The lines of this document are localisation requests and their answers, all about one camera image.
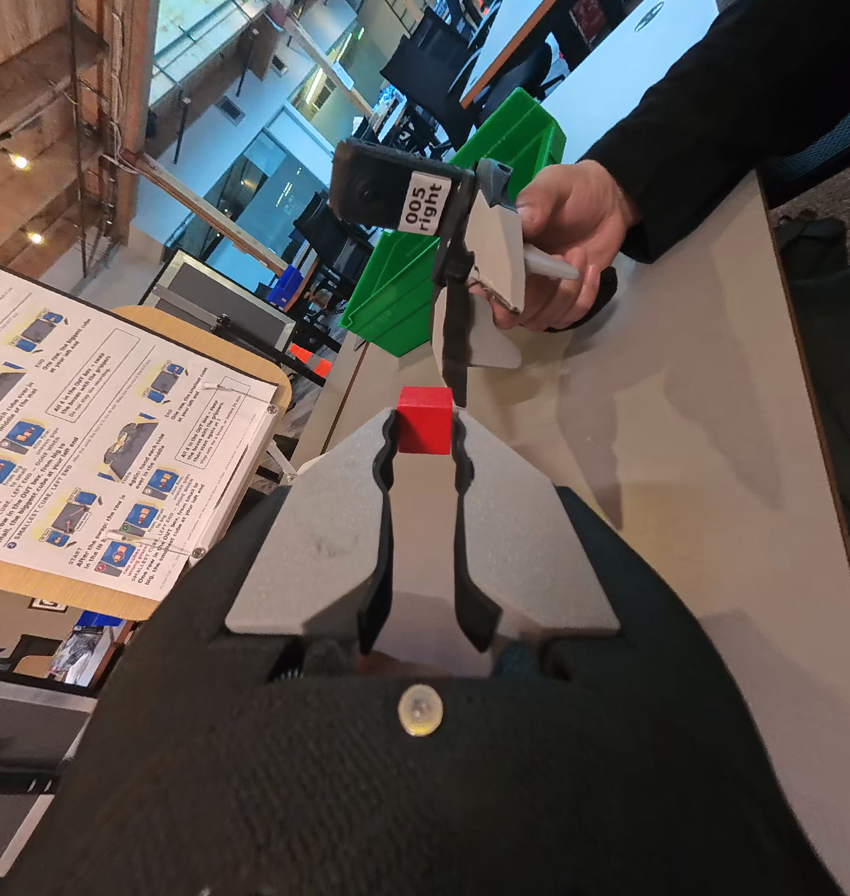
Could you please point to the red wooden cube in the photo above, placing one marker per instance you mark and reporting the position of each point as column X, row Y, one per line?
column 425, row 423

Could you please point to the person's legs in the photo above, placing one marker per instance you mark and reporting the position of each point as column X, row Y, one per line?
column 838, row 420

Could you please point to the grey aluminium-framed case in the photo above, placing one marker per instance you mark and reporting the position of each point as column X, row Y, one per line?
column 215, row 301
column 26, row 728

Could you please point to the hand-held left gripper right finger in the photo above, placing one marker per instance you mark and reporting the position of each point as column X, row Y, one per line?
column 530, row 553

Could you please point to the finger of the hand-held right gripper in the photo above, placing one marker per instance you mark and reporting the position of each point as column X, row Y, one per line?
column 498, row 259
column 491, row 343

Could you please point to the person's right hand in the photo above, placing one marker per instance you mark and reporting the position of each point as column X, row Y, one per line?
column 586, row 217

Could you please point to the small blue storage bin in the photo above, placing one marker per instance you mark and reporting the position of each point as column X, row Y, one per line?
column 286, row 288
column 99, row 619

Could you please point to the diagonal support beam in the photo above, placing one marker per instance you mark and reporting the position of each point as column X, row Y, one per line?
column 208, row 210

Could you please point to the orange traffic cone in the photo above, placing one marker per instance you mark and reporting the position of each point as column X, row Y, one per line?
column 311, row 360

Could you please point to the white desk with wooden edge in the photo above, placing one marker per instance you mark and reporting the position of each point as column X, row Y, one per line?
column 509, row 42

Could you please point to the person's right forearm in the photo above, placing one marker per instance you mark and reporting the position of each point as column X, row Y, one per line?
column 733, row 105

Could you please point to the green plastic bin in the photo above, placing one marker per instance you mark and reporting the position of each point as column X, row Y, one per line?
column 397, row 294

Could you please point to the black office chair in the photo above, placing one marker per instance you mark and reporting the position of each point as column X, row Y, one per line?
column 432, row 70
column 831, row 147

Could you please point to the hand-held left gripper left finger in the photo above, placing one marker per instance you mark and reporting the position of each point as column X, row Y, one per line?
column 313, row 553

